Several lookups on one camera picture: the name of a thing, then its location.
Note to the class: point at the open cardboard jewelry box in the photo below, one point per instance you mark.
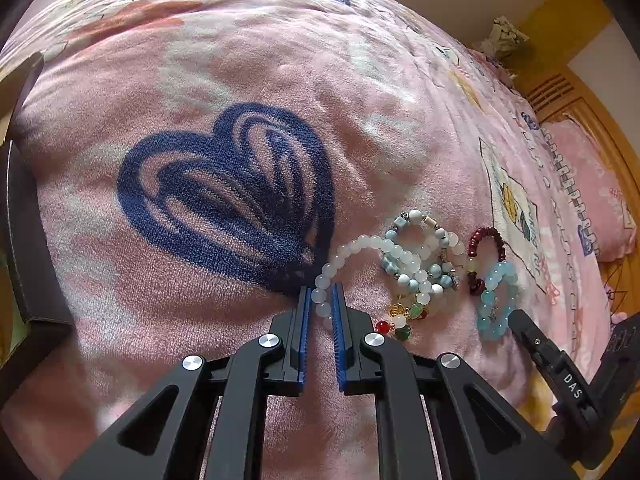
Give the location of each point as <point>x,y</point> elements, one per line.
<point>34,285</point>

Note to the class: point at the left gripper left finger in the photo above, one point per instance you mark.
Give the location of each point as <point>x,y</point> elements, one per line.
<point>206,418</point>

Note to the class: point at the pink pillow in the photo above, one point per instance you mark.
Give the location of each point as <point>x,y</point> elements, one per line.
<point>606,228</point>

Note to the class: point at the wooden headboard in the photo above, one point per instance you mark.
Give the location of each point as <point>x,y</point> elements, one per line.
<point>557,92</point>

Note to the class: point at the pink patterned bed blanket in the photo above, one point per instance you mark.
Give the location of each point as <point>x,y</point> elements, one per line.
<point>199,161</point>

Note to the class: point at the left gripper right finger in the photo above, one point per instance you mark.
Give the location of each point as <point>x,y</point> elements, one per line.
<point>435,418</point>

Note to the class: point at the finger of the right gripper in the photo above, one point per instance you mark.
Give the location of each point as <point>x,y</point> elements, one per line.
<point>535,344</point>

